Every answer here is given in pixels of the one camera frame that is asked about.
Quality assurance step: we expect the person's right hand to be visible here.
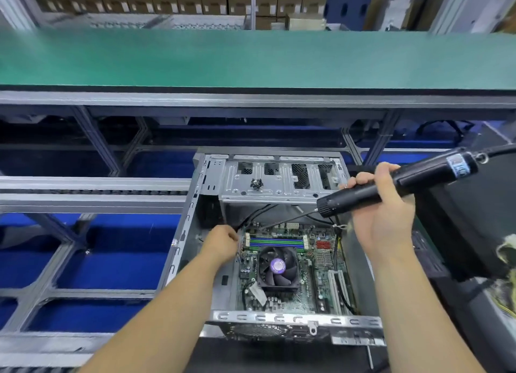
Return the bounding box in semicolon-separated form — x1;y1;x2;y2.
339;161;417;261

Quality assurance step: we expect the yellow black cable bundle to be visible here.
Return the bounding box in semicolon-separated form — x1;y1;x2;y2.
493;236;516;317

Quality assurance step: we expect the grey metal computer case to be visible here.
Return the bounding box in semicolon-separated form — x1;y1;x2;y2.
157;151;388;346

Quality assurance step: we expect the green conveyor belt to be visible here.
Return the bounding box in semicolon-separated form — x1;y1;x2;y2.
0;29;516;96

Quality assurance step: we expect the grey roller conveyor rail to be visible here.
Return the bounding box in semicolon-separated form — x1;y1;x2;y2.
0;332;114;373

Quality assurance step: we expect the grey flat metal rail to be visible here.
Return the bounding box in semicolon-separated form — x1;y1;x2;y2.
0;175;193;217

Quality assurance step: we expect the person's left forearm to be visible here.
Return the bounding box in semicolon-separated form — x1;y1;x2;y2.
81;256;231;373

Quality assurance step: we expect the person's left hand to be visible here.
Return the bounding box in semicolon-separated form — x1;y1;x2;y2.
197;224;241;267

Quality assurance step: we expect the green motherboard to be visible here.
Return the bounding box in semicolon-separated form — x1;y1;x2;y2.
234;222;357;315

